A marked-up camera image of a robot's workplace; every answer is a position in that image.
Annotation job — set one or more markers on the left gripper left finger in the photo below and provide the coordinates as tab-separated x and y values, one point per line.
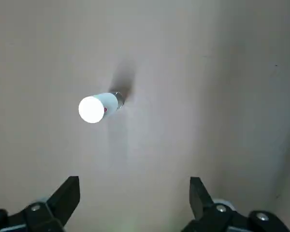
38	215

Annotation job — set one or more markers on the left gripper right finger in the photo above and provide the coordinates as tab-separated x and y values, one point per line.
220	217

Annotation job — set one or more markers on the white-capped glass oil pot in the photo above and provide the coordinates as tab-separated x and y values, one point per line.
91	110

